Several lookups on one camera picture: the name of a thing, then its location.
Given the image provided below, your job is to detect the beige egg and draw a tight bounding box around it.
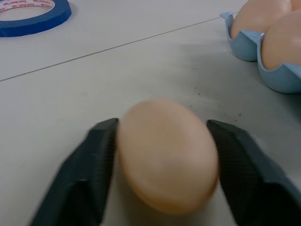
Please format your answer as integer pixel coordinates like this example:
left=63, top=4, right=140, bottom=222
left=230, top=0, right=293, bottom=40
left=117, top=98, right=220, bottom=215
left=261, top=10, right=301, bottom=71

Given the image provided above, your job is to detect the light blue egg carton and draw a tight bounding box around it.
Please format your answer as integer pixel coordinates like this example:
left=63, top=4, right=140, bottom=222
left=220, top=12, right=301, bottom=94

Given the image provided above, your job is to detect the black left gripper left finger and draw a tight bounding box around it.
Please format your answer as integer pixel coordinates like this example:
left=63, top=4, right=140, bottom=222
left=27, top=118, right=120, bottom=226

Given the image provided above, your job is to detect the blue tape roll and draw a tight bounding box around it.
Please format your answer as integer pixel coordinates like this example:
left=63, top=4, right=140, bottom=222
left=0, top=0, right=72, bottom=38

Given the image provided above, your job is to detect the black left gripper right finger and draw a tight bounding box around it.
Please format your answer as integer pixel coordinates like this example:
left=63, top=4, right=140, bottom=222
left=206, top=119, right=301, bottom=226

